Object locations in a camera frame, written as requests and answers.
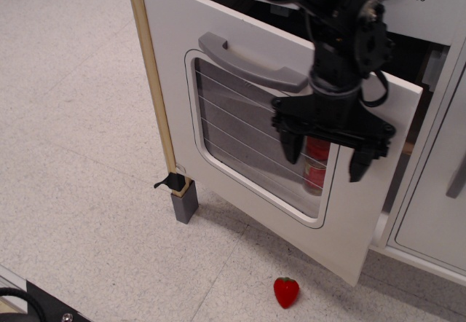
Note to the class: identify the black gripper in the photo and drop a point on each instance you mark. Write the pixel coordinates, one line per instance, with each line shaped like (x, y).
(340, 118)

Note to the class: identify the white oven door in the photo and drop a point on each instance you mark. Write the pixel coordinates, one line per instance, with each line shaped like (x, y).
(336, 228)

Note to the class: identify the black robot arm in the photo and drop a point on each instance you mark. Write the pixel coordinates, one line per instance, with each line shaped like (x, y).
(351, 43)

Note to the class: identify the grey oven tray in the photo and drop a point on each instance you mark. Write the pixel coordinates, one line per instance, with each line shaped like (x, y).
(236, 119)

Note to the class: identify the red spice jar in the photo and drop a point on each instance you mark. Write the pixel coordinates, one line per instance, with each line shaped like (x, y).
(315, 164)

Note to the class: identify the white right cabinet door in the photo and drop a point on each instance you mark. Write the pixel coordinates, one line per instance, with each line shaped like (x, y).
(429, 229)

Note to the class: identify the red toy strawberry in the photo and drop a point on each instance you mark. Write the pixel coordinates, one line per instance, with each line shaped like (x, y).
(286, 291)

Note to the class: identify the white toy kitchen cabinet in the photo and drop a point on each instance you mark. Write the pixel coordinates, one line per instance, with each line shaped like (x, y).
(425, 33)

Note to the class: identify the grey cabinet leg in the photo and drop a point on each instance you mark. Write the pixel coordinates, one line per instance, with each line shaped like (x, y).
(186, 206)

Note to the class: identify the grey right door handle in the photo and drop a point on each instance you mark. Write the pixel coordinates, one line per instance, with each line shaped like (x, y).
(457, 181)

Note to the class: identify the grey oven door handle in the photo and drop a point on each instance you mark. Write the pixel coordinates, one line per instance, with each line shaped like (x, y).
(284, 79)

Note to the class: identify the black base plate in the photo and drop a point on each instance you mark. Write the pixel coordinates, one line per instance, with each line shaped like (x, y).
(54, 309)

